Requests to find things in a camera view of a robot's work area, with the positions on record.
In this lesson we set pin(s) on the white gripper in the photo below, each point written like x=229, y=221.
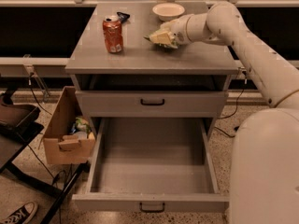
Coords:
x=178, y=29

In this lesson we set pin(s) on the green jalapeno chip bag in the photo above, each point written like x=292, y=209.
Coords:
x=147, y=38

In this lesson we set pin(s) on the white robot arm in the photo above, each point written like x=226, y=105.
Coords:
x=264, y=179

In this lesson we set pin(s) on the grey drawer cabinet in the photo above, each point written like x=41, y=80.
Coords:
x=143, y=66

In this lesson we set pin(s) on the closed grey upper drawer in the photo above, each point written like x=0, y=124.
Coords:
x=178, y=104

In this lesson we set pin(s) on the open grey bottom drawer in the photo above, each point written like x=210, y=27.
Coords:
x=163, y=160

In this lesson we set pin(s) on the white bowl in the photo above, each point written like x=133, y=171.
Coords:
x=168, y=11

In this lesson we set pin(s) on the dark blue snack wrapper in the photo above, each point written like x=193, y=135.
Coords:
x=123, y=17

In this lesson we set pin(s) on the orange soda can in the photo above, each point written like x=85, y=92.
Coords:
x=112, y=30

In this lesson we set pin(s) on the snack bags in box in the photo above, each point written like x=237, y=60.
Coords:
x=81, y=128

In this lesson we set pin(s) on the cardboard box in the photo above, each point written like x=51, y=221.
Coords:
x=60, y=146

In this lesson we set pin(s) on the dark folding table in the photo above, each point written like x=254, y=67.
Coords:
x=10, y=149

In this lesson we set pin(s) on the black and white sneaker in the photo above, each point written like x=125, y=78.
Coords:
x=23, y=215

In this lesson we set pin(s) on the black upper drawer handle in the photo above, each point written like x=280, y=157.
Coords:
x=152, y=103

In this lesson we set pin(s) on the black drawer handle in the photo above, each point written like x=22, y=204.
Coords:
x=152, y=103
x=151, y=207

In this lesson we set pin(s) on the black bottom drawer handle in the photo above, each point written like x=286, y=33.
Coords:
x=151, y=207

